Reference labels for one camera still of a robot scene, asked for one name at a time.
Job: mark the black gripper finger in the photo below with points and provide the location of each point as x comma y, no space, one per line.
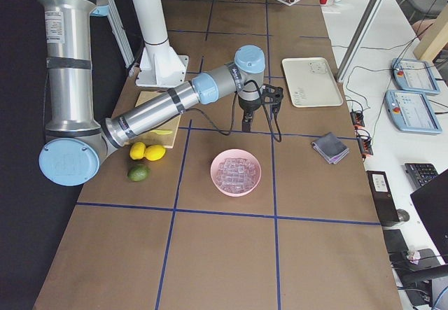
249,121
245,123

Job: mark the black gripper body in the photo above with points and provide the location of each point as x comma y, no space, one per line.
248,106

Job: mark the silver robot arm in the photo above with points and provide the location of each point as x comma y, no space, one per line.
83,131

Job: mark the pink bowl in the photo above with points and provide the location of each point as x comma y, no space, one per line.
235,172

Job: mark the cream bear tray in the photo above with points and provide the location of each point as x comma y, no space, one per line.
311,83

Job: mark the wooden cutting board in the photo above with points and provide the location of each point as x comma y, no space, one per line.
167,141

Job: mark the grey folded cloth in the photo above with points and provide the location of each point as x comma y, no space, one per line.
331,148

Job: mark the yellow lemon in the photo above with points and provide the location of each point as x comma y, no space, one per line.
154,152
137,151

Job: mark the orange power strip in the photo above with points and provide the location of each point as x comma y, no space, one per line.
363,137

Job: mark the green lime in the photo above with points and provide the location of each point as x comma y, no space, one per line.
138,172

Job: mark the near blue teach pendant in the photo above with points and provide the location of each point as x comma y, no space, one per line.
411,112

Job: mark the blue teach pendant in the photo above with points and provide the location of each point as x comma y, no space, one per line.
411,112
414,75

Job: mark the black box white label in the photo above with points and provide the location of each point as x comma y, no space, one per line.
382,197

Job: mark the far blue teach pendant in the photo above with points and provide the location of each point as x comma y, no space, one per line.
414,75

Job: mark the black keyboard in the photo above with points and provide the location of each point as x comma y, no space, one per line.
420,173

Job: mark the black computer mouse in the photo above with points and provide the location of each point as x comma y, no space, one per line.
403,215

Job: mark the black laptop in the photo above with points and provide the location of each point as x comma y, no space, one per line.
430,202

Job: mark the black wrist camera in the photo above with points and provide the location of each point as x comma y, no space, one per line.
272,96

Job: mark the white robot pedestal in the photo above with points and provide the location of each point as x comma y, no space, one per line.
160,65

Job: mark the aluminium frame post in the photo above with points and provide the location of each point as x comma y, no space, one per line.
367,19

